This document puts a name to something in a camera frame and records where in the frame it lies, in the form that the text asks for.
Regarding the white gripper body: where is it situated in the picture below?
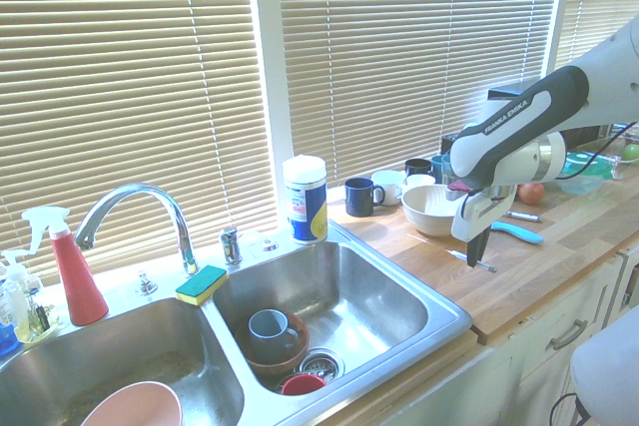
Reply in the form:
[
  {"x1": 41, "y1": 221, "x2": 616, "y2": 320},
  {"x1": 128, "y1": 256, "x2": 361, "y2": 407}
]
[{"x1": 450, "y1": 185, "x2": 516, "y2": 243}]

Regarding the metal cabinet handle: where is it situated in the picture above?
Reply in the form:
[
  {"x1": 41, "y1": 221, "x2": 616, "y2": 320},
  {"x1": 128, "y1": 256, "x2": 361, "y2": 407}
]
[{"x1": 549, "y1": 317, "x2": 590, "y2": 353}]

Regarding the clear soap pump bottle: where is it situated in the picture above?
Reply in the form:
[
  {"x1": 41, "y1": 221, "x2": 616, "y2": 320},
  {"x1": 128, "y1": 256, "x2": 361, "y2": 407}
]
[{"x1": 0, "y1": 247, "x2": 29, "y2": 360}]

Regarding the large white bowl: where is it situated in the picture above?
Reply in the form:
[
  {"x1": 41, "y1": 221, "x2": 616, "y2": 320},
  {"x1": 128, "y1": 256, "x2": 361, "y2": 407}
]
[{"x1": 400, "y1": 184, "x2": 468, "y2": 239}]

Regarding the Lysol wipes canister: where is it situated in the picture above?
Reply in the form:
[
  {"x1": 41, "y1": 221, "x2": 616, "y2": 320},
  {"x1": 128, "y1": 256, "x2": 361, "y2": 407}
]
[{"x1": 281, "y1": 154, "x2": 329, "y2": 246}]

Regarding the stainless steel double sink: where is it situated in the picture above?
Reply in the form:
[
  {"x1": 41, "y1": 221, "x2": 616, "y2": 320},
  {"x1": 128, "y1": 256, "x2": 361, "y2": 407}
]
[{"x1": 0, "y1": 218, "x2": 473, "y2": 426}]

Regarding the beige window blind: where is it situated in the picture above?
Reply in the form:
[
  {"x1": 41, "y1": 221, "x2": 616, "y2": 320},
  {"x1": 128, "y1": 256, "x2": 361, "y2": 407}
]
[
  {"x1": 274, "y1": 0, "x2": 566, "y2": 189},
  {"x1": 552, "y1": 0, "x2": 639, "y2": 79},
  {"x1": 0, "y1": 0, "x2": 280, "y2": 288}
]

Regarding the brown bowl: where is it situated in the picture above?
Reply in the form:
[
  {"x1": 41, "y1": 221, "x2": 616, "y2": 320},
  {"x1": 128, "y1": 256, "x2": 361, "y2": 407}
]
[{"x1": 234, "y1": 309, "x2": 312, "y2": 383}]

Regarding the yellow green sponge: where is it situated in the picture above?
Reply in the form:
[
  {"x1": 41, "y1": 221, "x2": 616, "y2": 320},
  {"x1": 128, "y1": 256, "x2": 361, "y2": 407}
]
[{"x1": 174, "y1": 264, "x2": 230, "y2": 308}]

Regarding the small white bowl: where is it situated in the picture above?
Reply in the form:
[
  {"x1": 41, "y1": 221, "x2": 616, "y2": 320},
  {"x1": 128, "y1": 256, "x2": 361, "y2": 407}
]
[{"x1": 402, "y1": 173, "x2": 438, "y2": 191}]

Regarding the chrome faucet handle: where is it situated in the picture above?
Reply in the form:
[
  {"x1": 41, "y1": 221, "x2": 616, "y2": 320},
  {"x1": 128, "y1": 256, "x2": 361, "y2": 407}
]
[{"x1": 219, "y1": 225, "x2": 245, "y2": 267}]

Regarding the light blue serrated knife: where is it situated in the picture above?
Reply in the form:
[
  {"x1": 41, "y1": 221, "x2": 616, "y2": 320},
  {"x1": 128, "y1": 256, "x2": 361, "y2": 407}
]
[{"x1": 489, "y1": 219, "x2": 546, "y2": 246}]

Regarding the pink plastic bowl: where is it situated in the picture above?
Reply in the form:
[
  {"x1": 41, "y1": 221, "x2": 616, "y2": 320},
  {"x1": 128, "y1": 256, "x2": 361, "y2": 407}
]
[{"x1": 79, "y1": 380, "x2": 184, "y2": 426}]

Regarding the white handled table knife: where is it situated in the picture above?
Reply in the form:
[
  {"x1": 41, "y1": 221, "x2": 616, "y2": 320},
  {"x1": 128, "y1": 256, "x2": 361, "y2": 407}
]
[{"x1": 405, "y1": 231, "x2": 499, "y2": 274}]

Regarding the red spray bottle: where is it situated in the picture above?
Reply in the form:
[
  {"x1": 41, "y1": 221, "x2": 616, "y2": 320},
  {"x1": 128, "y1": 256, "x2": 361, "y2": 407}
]
[{"x1": 20, "y1": 206, "x2": 111, "y2": 328}]

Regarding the chrome gooseneck faucet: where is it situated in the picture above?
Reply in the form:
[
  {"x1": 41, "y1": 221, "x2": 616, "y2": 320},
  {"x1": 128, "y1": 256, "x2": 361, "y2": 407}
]
[{"x1": 74, "y1": 182, "x2": 202, "y2": 278}]

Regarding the dark navy mug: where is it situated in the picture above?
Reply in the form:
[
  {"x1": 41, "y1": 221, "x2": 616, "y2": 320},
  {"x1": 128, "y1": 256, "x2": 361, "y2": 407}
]
[{"x1": 343, "y1": 177, "x2": 387, "y2": 219}]

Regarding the red apple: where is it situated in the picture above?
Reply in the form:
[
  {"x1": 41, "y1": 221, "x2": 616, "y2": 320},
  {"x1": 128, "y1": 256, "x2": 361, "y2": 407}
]
[{"x1": 516, "y1": 181, "x2": 547, "y2": 207}]

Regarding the thin black cable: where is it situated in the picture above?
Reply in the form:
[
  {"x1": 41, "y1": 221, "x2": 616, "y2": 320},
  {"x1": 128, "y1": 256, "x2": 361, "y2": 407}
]
[{"x1": 548, "y1": 389, "x2": 591, "y2": 426}]

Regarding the metal drain strainer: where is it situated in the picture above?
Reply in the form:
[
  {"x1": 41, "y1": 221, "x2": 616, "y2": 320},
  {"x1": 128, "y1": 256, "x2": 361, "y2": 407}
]
[{"x1": 291, "y1": 347, "x2": 347, "y2": 383}]

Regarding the red cup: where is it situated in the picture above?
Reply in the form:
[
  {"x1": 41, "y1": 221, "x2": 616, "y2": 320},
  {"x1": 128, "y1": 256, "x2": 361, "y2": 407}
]
[{"x1": 280, "y1": 371, "x2": 328, "y2": 397}]

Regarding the chrome sprayer base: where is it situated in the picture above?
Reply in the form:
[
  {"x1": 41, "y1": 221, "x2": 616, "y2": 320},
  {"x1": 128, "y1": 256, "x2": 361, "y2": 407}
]
[{"x1": 135, "y1": 269, "x2": 159, "y2": 296}]

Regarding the white mug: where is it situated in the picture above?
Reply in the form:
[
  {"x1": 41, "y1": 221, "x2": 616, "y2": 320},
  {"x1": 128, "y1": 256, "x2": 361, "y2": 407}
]
[{"x1": 370, "y1": 169, "x2": 408, "y2": 209}]

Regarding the green lidded container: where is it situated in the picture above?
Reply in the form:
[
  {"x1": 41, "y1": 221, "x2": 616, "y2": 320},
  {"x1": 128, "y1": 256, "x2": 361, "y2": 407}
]
[{"x1": 555, "y1": 148, "x2": 616, "y2": 196}]

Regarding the small clear dish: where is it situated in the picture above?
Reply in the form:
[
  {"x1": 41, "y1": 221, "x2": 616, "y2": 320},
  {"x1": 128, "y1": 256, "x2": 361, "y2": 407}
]
[{"x1": 14, "y1": 294, "x2": 61, "y2": 345}]

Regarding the grey blue mug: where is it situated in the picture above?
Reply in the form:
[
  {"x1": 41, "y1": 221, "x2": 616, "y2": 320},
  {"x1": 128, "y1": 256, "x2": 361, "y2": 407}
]
[{"x1": 247, "y1": 308, "x2": 301, "y2": 365}]

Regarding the black mug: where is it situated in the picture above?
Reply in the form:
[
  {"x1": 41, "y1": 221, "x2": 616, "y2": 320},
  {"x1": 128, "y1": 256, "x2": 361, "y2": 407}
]
[{"x1": 404, "y1": 158, "x2": 433, "y2": 180}]

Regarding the teal mug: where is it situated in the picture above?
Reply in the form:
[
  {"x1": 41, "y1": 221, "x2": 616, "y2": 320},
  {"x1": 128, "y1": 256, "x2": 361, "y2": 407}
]
[{"x1": 429, "y1": 154, "x2": 449, "y2": 186}]

